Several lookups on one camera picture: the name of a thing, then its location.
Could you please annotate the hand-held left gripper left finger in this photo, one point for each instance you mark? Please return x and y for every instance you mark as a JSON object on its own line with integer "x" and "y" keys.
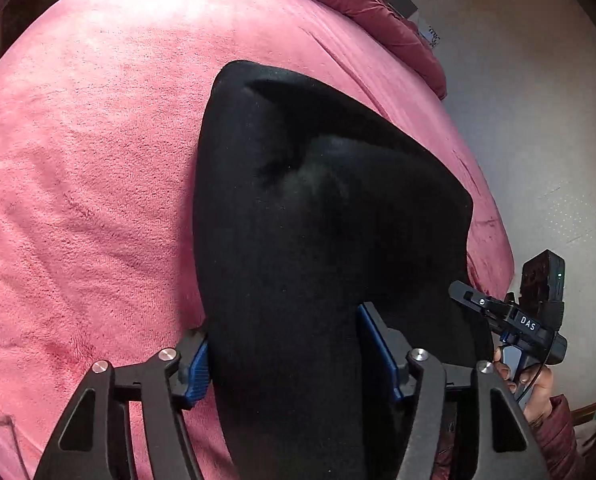
{"x": 198, "y": 367}

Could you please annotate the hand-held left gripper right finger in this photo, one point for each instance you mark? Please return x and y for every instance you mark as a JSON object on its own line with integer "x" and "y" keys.
{"x": 375, "y": 345}

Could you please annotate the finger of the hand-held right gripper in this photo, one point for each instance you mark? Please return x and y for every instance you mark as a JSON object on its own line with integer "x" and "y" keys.
{"x": 472, "y": 300}

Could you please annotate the black pants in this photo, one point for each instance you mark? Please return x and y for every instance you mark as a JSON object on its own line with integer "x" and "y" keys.
{"x": 328, "y": 240}

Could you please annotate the person's right forearm red sleeve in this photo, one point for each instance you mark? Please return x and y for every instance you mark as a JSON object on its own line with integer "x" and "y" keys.
{"x": 557, "y": 440}

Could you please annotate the person's right hand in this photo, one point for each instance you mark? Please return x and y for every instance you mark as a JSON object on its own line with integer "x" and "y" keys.
{"x": 537, "y": 395}

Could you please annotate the round wooden table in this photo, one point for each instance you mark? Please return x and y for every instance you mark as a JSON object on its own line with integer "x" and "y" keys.
{"x": 595, "y": 410}

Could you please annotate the pink plush bed blanket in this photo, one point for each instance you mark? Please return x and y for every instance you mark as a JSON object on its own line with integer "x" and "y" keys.
{"x": 88, "y": 170}

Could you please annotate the floral pillow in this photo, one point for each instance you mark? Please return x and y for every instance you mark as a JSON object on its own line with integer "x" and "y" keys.
{"x": 431, "y": 35}

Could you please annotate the red duvet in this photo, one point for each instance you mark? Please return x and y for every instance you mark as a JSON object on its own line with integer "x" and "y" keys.
{"x": 377, "y": 5}

